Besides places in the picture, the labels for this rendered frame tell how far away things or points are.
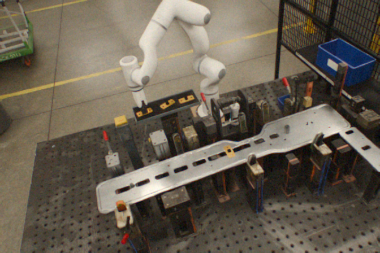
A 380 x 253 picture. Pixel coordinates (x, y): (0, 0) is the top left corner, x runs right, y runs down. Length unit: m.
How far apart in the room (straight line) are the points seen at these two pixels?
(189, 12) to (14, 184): 2.49
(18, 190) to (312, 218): 2.61
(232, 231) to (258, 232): 0.14
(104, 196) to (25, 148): 2.26
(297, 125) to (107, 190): 1.06
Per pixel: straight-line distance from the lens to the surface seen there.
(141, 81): 1.51
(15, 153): 3.82
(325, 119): 1.89
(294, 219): 1.82
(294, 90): 1.85
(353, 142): 1.80
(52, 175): 2.32
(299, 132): 1.79
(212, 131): 1.75
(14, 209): 3.31
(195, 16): 1.65
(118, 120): 1.77
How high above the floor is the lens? 2.27
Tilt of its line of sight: 43 degrees down
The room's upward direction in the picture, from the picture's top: 9 degrees counter-clockwise
